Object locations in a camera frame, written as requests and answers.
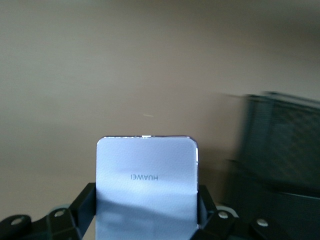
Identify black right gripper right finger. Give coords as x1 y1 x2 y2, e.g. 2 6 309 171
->
197 184 296 240

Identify white Huawei flip phone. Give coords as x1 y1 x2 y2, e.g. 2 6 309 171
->
95 134 200 240

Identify black wire mesh basket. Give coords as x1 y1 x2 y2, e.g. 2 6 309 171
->
224 91 320 240

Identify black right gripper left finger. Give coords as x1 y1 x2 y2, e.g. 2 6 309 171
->
0 182 98 240

